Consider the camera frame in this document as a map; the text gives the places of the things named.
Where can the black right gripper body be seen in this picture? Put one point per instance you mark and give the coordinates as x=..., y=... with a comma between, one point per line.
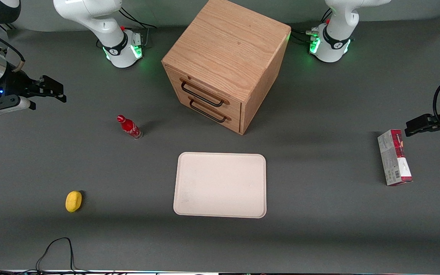
x=10, y=83

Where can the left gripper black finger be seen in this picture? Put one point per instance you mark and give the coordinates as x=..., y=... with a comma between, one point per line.
x=420, y=120
x=426, y=130

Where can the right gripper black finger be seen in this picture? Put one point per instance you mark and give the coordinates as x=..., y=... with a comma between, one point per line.
x=50, y=97
x=50, y=84

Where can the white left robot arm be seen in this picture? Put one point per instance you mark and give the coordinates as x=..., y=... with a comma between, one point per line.
x=334, y=34

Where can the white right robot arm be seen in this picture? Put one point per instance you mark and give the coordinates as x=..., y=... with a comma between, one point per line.
x=90, y=15

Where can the wooden drawer cabinet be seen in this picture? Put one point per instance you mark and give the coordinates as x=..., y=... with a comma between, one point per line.
x=227, y=42

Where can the wooden drawer front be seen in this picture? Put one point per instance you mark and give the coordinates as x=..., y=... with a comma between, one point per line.
x=233, y=122

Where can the red and grey carton box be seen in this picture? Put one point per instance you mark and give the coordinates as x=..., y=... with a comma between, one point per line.
x=393, y=158

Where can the red soda bottle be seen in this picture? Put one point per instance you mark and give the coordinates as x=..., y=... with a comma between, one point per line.
x=130, y=128

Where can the yellow lemon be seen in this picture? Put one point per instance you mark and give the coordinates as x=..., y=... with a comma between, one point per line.
x=73, y=201

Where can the beige rectangular tray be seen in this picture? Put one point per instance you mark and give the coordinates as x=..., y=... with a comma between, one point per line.
x=220, y=185

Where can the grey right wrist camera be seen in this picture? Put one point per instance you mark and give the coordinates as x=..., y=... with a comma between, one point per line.
x=23, y=104

